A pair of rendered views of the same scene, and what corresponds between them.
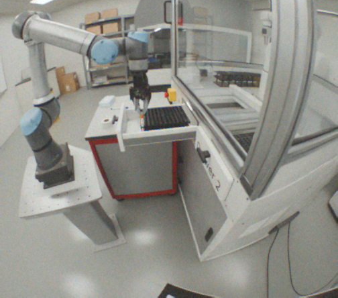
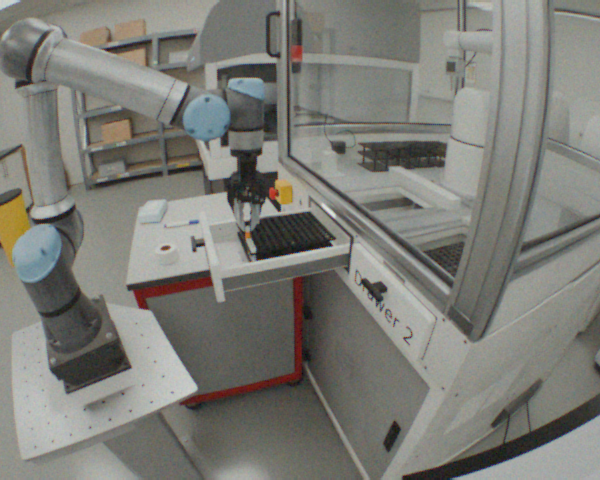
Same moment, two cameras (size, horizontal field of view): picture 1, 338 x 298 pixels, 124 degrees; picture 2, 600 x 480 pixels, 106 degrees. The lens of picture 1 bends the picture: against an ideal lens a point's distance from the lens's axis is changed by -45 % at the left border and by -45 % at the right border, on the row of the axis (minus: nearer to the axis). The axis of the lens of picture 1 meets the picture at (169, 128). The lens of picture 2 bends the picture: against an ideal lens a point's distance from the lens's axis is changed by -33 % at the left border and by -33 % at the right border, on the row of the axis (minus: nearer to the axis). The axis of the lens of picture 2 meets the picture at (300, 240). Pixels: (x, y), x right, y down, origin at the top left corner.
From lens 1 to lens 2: 0.17 m
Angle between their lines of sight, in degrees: 10
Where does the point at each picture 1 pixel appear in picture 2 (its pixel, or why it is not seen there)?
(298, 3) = (531, 64)
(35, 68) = (41, 142)
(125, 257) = not seen: outside the picture
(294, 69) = (520, 150)
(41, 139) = (63, 289)
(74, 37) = (150, 85)
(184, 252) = not seen: outside the picture
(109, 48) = (221, 112)
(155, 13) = (241, 34)
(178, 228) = (318, 445)
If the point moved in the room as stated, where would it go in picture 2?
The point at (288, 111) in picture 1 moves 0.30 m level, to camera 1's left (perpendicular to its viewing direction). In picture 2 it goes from (515, 205) to (268, 222)
